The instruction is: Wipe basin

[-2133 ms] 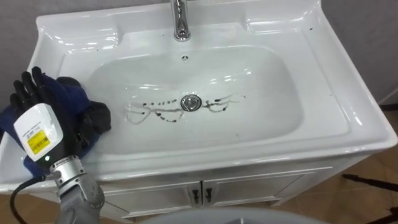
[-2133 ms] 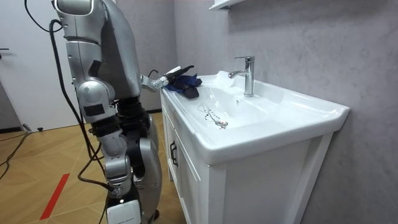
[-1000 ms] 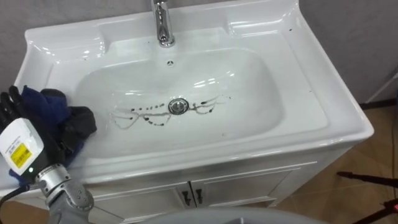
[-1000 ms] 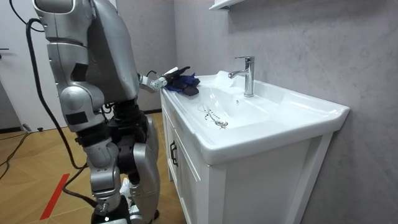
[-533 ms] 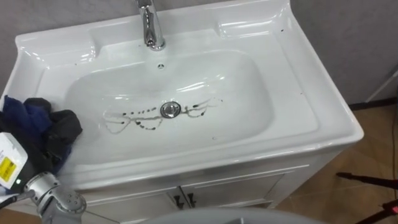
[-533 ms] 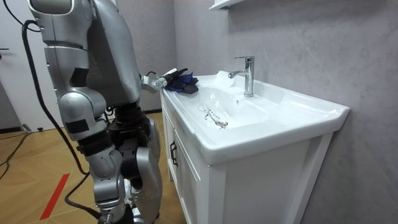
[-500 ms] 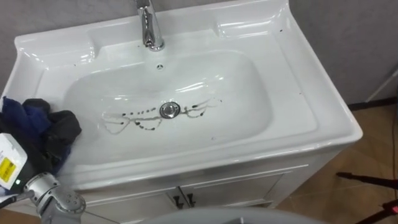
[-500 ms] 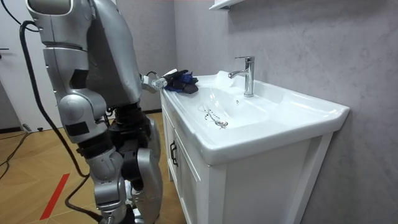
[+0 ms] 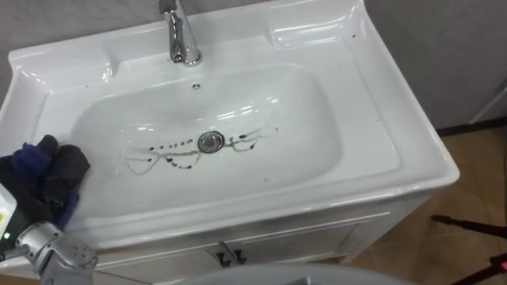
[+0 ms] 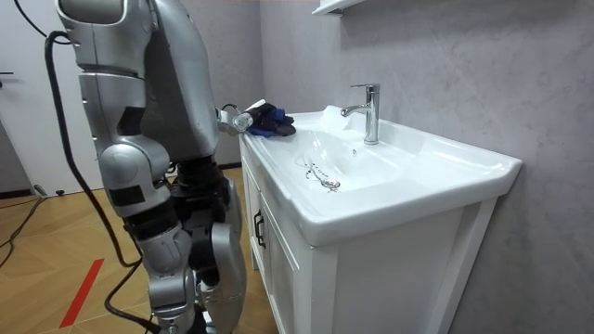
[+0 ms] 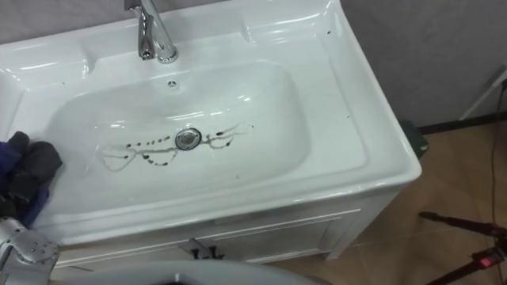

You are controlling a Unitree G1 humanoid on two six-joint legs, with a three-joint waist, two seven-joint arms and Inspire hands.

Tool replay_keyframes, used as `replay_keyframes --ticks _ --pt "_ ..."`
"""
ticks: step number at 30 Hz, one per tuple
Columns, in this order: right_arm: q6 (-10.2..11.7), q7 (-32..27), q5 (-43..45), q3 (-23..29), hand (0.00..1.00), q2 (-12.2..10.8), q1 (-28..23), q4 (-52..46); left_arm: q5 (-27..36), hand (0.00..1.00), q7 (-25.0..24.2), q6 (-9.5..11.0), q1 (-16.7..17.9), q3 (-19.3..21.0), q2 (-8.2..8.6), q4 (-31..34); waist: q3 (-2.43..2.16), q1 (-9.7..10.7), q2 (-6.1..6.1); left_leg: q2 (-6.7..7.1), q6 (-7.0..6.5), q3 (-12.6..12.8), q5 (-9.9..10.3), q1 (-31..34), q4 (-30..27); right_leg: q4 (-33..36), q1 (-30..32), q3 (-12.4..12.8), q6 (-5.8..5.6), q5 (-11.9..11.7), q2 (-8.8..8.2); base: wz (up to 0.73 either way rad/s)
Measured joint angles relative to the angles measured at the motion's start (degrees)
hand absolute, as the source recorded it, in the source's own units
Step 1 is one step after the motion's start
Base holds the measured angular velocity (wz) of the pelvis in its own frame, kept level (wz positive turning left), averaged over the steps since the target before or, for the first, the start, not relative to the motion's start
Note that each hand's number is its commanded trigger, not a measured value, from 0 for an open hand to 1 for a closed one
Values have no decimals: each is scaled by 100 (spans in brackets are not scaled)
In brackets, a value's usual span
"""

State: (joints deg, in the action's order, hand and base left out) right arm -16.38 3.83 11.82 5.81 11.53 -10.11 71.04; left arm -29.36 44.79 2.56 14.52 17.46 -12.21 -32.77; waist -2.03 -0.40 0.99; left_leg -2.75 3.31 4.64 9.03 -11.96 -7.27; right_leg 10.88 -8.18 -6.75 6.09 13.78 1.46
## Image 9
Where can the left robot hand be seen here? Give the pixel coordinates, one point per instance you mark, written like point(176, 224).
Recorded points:
point(59, 170)

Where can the blue cleaning cloth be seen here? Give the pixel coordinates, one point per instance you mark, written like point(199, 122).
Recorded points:
point(29, 160)

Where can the chrome sink drain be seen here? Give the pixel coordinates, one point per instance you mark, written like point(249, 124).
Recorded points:
point(210, 141)

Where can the chrome faucet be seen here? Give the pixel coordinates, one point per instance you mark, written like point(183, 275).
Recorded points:
point(180, 33)

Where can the white sink vanity cabinet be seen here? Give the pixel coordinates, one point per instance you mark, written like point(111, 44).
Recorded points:
point(253, 118)

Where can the black tripod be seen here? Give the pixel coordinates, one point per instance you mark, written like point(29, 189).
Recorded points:
point(479, 237)

